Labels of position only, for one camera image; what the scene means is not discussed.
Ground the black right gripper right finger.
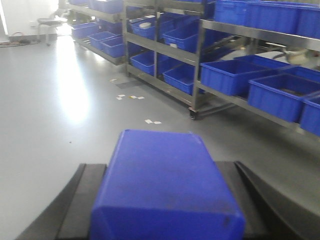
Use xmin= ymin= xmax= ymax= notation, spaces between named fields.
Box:
xmin=216 ymin=161 xmax=320 ymax=240

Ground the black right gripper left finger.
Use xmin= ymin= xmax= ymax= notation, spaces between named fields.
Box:
xmin=17 ymin=163 xmax=107 ymax=240

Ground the blue bottle-shaped part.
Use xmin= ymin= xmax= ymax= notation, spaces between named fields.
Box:
xmin=89 ymin=129 xmax=246 ymax=240

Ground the stainless steel shelf rack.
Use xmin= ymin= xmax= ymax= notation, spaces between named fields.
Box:
xmin=197 ymin=0 xmax=320 ymax=137

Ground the far steel shelf rack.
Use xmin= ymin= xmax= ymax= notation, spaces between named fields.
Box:
xmin=66 ymin=0 xmax=124 ymax=65

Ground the middle steel shelf rack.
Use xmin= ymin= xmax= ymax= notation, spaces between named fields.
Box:
xmin=122 ymin=0 xmax=217 ymax=120

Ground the blue bin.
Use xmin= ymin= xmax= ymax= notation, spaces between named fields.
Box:
xmin=200 ymin=55 xmax=291 ymax=96
xmin=248 ymin=66 xmax=320 ymax=123

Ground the blue bin lower edge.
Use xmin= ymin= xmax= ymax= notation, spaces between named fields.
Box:
xmin=300 ymin=91 xmax=320 ymax=137

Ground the blue bin lower near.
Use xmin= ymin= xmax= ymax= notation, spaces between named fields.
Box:
xmin=200 ymin=55 xmax=291 ymax=96

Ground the blue bin middle rack floor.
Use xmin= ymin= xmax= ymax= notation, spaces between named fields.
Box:
xmin=162 ymin=64 xmax=195 ymax=96

